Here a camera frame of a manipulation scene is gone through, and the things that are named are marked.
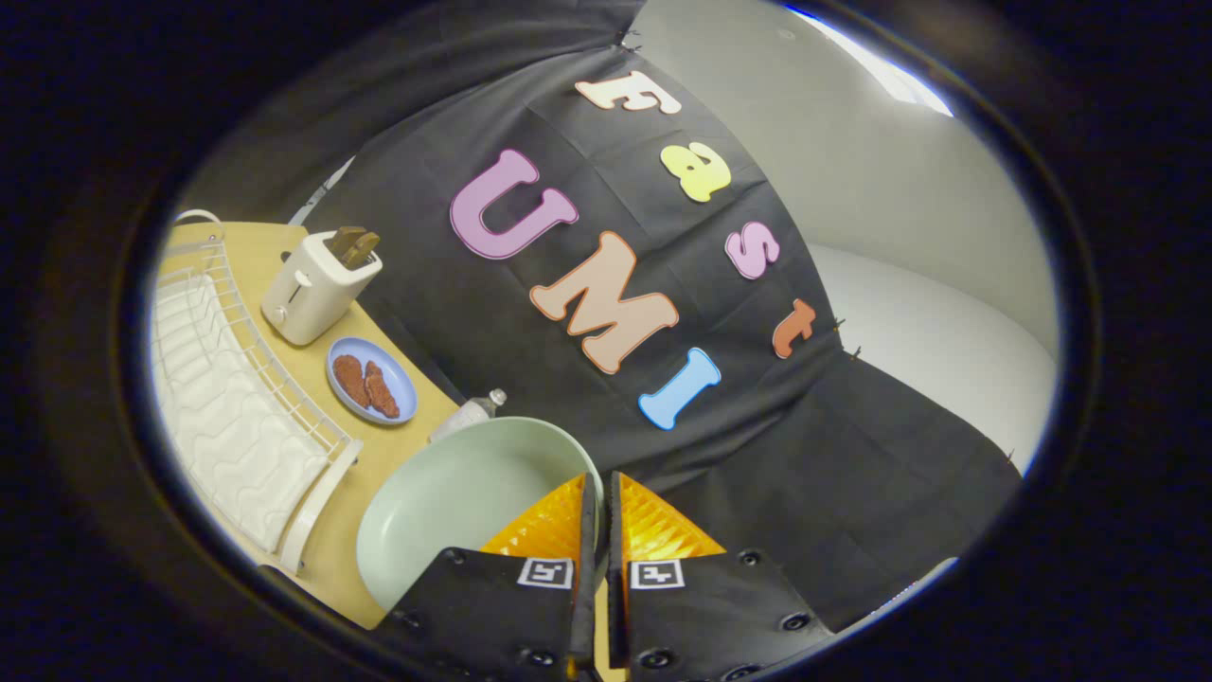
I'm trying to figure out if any white toaster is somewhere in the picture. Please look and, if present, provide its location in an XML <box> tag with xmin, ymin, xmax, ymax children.
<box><xmin>261</xmin><ymin>230</ymin><xmax>383</xmax><ymax>347</ymax></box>

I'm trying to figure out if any black backdrop cloth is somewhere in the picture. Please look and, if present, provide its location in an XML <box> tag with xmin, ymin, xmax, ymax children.
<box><xmin>180</xmin><ymin>0</ymin><xmax>1024</xmax><ymax>634</ymax></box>

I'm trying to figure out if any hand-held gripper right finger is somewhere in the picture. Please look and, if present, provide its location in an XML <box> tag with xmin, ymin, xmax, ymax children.
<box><xmin>607</xmin><ymin>471</ymin><xmax>836</xmax><ymax>682</ymax></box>

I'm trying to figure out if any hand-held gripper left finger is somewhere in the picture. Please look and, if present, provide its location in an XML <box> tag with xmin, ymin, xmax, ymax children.
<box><xmin>378</xmin><ymin>474</ymin><xmax>597</xmax><ymax>681</ymax></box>

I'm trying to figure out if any clear plastic bottle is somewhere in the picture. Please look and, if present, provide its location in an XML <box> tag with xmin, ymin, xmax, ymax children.
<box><xmin>428</xmin><ymin>388</ymin><xmax>508</xmax><ymax>444</ymax></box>

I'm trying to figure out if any pale green plate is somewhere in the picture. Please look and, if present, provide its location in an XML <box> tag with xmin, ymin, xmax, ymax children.
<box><xmin>356</xmin><ymin>417</ymin><xmax>605</xmax><ymax>612</ymax></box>

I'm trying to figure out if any small blue plate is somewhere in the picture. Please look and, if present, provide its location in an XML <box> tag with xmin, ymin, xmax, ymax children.
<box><xmin>326</xmin><ymin>337</ymin><xmax>419</xmax><ymax>425</ymax></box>

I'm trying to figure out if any white wire dish rack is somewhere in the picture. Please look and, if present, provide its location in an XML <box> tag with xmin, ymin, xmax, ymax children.
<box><xmin>151</xmin><ymin>235</ymin><xmax>364</xmax><ymax>576</ymax></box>

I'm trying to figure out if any brown fried cutlet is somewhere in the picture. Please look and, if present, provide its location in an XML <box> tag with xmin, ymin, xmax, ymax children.
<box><xmin>365</xmin><ymin>360</ymin><xmax>401</xmax><ymax>420</ymax></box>
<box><xmin>332</xmin><ymin>354</ymin><xmax>370</xmax><ymax>409</ymax></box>

